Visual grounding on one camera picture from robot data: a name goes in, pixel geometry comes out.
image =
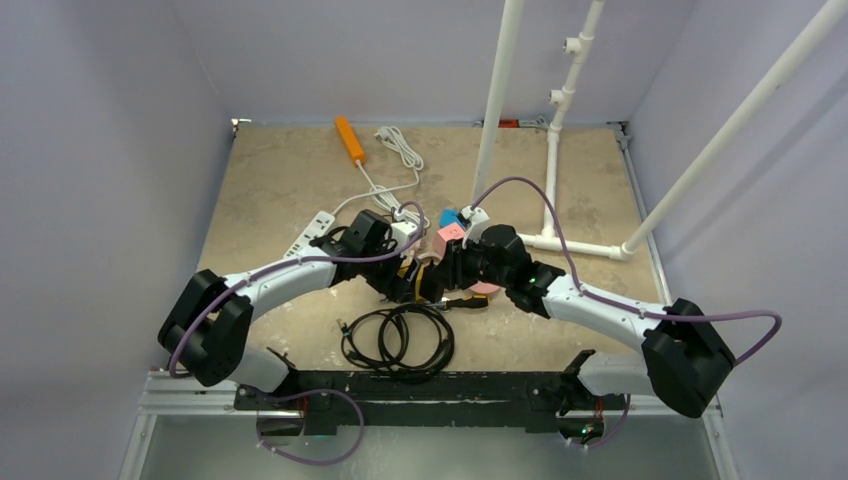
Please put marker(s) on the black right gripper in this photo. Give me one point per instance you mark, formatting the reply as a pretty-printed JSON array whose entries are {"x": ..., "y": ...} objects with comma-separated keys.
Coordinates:
[{"x": 456, "y": 268}]

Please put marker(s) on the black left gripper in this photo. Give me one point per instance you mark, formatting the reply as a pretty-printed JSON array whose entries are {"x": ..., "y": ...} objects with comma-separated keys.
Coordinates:
[{"x": 393, "y": 286}]

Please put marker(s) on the yellow cube power socket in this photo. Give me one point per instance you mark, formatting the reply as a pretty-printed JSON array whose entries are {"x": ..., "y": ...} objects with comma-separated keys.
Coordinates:
[{"x": 414, "y": 278}]

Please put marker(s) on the black power adapter brick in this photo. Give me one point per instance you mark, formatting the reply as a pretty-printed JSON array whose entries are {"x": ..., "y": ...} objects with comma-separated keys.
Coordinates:
[{"x": 429, "y": 290}]

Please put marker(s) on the pink cube power socket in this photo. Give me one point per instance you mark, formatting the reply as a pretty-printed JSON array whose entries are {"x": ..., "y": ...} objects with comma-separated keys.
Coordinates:
[{"x": 453, "y": 231}]

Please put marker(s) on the white power strip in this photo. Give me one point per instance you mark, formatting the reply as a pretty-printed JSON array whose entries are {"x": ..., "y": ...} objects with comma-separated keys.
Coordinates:
[{"x": 319, "y": 226}]

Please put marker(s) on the orange power strip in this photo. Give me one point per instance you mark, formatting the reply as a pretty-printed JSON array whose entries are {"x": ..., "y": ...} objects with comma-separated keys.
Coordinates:
[{"x": 350, "y": 142}]

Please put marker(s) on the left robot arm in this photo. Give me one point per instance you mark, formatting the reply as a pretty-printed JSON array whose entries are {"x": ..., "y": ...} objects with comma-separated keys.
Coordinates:
[{"x": 206, "y": 331}]

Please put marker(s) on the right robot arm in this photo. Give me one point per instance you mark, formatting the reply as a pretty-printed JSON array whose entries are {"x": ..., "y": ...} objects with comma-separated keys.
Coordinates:
[{"x": 680, "y": 358}]

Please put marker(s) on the blue travel adapter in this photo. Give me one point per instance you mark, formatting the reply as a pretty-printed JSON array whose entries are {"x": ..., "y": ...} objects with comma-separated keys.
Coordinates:
[{"x": 450, "y": 217}]

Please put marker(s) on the red clamp at table edge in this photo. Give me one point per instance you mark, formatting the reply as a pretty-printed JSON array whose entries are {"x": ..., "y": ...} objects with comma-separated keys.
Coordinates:
[{"x": 509, "y": 123}]

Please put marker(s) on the yellow black handled screwdriver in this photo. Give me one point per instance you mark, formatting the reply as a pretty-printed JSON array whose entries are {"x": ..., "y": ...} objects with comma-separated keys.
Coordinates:
[{"x": 471, "y": 302}]

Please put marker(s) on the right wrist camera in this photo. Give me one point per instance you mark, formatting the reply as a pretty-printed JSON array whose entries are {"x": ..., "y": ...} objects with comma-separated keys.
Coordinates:
[{"x": 475, "y": 221}]

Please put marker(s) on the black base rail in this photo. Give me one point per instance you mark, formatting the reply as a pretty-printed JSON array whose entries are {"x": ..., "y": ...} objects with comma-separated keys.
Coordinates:
[{"x": 536, "y": 402}]

